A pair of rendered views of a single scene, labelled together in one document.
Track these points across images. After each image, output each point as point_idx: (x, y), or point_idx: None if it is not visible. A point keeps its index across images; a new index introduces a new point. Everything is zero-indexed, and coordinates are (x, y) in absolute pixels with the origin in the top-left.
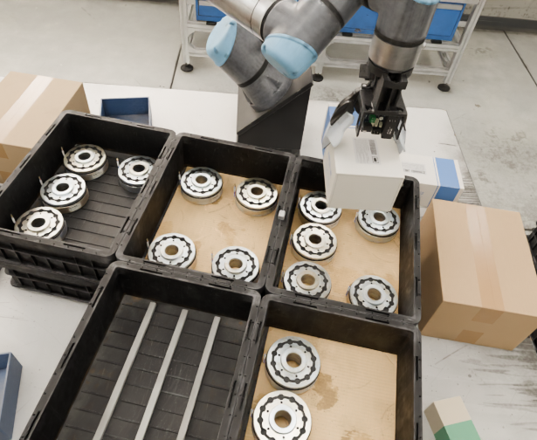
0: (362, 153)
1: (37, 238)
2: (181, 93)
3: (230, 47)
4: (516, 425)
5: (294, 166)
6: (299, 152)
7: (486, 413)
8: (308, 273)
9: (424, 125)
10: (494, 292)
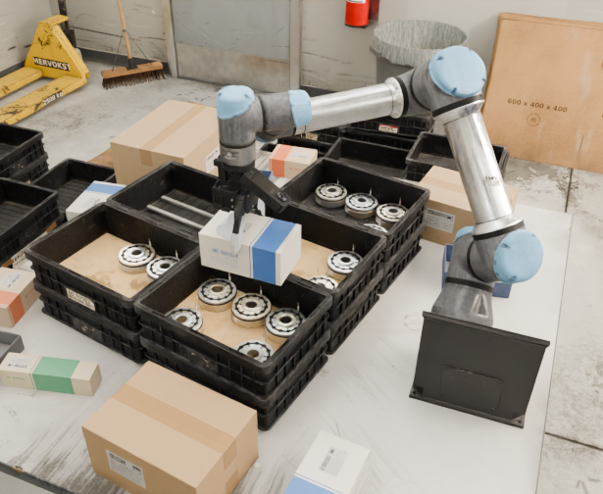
0: None
1: (300, 173)
2: (548, 326)
3: (456, 237)
4: (45, 433)
5: (319, 289)
6: (421, 398)
7: (69, 418)
8: (222, 290)
9: None
10: (129, 400)
